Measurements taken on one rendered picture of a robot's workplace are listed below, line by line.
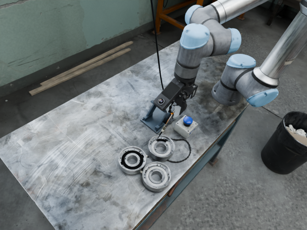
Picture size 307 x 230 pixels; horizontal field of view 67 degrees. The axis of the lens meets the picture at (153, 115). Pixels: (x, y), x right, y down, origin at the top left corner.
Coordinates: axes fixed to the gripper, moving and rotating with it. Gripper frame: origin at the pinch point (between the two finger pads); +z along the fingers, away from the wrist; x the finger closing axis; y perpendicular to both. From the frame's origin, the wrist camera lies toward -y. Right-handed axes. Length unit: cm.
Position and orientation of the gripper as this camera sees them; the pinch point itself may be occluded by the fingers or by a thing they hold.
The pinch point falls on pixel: (171, 115)
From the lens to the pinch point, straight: 90.2
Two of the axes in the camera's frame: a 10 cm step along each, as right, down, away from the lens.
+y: 6.8, -5.0, 5.3
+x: -7.2, -5.7, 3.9
